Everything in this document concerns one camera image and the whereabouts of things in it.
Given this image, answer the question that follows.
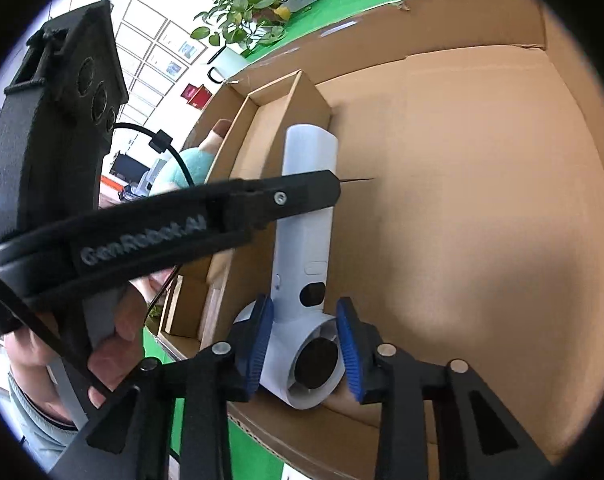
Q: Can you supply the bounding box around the plush doll with green hat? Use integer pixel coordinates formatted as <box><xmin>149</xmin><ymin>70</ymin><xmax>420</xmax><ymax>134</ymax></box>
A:
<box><xmin>149</xmin><ymin>119</ymin><xmax>233</xmax><ymax>198</ymax></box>

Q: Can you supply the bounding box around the group of framed wall certificates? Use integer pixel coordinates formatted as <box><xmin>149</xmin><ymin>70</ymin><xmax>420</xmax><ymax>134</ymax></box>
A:
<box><xmin>99</xmin><ymin>0</ymin><xmax>207</xmax><ymax>126</ymax></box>

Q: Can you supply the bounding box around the person's left hand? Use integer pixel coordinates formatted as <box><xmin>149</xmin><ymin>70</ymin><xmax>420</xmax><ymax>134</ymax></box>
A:
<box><xmin>4</xmin><ymin>267</ymin><xmax>177</xmax><ymax>408</ymax></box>

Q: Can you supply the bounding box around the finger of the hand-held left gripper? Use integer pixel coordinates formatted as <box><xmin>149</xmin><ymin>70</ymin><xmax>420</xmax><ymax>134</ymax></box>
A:
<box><xmin>202</xmin><ymin>170</ymin><xmax>341</xmax><ymax>233</ymax></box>

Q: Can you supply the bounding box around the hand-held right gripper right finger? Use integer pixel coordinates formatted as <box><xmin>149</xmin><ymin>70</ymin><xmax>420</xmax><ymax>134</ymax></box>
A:
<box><xmin>334</xmin><ymin>297</ymin><xmax>558</xmax><ymax>480</ymax></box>

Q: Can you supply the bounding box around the narrow cardboard box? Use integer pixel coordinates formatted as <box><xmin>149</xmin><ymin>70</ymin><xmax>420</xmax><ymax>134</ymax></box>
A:
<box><xmin>158</xmin><ymin>69</ymin><xmax>333</xmax><ymax>341</ymax></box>

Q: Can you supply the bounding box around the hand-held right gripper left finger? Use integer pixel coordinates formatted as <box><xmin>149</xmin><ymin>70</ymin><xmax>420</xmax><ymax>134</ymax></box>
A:
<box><xmin>46</xmin><ymin>295</ymin><xmax>277</xmax><ymax>480</ymax></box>

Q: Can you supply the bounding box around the white handheld fan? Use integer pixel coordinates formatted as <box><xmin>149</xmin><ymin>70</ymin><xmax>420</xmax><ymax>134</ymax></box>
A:
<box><xmin>232</xmin><ymin>124</ymin><xmax>350</xmax><ymax>411</ymax></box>

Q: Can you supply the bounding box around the bushy potted plant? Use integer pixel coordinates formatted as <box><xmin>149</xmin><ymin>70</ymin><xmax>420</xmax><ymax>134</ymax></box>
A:
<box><xmin>191</xmin><ymin>0</ymin><xmax>331</xmax><ymax>56</ymax></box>

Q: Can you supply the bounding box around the large cardboard box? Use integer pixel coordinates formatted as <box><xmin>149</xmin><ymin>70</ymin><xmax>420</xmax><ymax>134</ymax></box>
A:
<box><xmin>157</xmin><ymin>0</ymin><xmax>604</xmax><ymax>480</ymax></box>

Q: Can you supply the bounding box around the white mug with black handle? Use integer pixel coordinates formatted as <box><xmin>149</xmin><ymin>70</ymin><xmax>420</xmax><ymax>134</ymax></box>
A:
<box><xmin>207</xmin><ymin>45</ymin><xmax>253</xmax><ymax>83</ymax></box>

